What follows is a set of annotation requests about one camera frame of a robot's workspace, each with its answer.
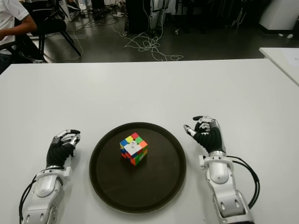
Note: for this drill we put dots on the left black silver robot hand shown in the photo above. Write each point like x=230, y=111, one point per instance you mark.
x=57, y=152

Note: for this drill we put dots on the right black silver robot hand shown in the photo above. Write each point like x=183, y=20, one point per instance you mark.
x=210, y=140

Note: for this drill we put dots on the multicoloured Rubik's cube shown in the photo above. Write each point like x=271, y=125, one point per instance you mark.
x=133, y=149

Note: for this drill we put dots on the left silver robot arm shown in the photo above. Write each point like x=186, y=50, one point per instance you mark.
x=45, y=186

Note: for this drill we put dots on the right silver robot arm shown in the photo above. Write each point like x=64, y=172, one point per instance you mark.
x=222, y=177

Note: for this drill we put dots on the dark brown round plate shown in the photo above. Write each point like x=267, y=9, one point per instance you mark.
x=161, y=182

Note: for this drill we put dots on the white side table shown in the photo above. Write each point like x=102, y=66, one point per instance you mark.
x=283, y=60

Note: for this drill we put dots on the dark wheeled rack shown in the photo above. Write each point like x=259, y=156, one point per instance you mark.
x=188, y=16

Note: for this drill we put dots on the black office chair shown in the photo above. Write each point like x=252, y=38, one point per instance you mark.
x=51, y=23

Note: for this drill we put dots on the small white floor object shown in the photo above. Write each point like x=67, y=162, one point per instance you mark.
x=289, y=36

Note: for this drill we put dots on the black cabinet on casters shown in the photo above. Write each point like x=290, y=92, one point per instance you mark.
x=137, y=16

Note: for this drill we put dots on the white cabinet with black base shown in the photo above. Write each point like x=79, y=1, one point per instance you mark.
x=279, y=14

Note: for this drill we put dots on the seated person in white shirt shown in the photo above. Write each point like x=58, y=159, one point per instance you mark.
x=9, y=16

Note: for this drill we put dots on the white power strip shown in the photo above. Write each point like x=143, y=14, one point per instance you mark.
x=118, y=15

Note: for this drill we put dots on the grey leaning metal frame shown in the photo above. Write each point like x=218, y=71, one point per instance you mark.
x=239, y=18

